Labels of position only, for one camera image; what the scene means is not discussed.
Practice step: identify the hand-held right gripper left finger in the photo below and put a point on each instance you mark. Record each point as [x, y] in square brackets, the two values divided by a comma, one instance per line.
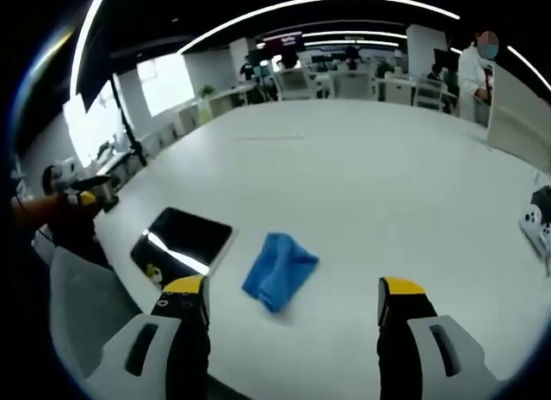
[189, 352]

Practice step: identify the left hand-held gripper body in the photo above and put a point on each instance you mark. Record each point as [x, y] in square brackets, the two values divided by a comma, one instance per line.
[64, 172]

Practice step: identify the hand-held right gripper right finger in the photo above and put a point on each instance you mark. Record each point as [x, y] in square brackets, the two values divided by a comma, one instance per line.
[400, 357]

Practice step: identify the black tablet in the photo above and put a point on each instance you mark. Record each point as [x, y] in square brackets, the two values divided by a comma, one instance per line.
[189, 238]

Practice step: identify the blue cleaning cloth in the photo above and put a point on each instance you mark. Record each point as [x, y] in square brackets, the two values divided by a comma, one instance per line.
[277, 268]

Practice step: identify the black light stand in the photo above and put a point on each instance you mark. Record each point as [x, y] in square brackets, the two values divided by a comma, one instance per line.
[129, 124]

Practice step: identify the black light panel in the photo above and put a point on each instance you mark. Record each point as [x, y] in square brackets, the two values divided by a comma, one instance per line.
[92, 90]

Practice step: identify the green potted plant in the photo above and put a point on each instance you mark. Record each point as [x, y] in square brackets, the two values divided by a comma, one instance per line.
[207, 90]

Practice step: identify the white controller device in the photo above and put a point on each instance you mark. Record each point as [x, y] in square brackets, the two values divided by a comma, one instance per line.
[536, 225]

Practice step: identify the white office chair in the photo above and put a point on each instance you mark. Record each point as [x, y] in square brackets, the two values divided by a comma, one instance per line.
[429, 94]
[295, 84]
[354, 85]

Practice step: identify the white partition board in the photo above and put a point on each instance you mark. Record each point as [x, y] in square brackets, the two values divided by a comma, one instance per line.
[518, 116]

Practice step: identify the black monitor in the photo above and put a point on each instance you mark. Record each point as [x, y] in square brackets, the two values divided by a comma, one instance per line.
[441, 59]

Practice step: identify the wall screen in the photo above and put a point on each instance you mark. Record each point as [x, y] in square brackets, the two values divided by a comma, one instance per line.
[284, 41]

